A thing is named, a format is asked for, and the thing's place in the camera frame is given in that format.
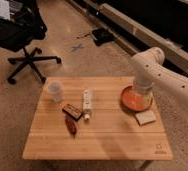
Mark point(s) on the long white rail beam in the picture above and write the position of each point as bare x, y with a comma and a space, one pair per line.
173, 53

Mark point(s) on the orange ceramic bowl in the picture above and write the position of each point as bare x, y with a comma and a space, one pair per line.
135, 101

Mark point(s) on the dark rectangular box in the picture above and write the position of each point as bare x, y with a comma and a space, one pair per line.
72, 111

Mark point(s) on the translucent plastic cup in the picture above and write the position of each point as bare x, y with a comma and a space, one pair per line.
54, 88

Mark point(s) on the white tube bottle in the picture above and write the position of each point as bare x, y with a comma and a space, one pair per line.
87, 104

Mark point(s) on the black office chair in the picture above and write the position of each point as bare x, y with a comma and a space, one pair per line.
16, 34

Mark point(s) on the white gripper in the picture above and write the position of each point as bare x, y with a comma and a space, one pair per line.
142, 91

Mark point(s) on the red-brown wrapped snack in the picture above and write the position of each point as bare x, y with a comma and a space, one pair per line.
70, 125

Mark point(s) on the beige square sponge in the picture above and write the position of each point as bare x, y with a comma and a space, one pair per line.
145, 117

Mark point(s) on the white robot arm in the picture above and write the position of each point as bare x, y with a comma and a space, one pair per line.
149, 70

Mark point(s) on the black floor mat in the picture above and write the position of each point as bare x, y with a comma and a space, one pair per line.
102, 36

